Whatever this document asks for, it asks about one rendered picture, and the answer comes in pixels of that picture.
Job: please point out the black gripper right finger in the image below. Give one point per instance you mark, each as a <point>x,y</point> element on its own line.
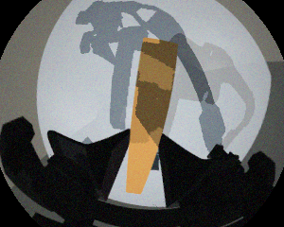
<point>182,171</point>

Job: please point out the orange bar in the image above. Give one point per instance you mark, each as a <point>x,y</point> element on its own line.
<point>152,94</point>

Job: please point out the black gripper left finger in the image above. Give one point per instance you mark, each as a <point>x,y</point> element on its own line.
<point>102,159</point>

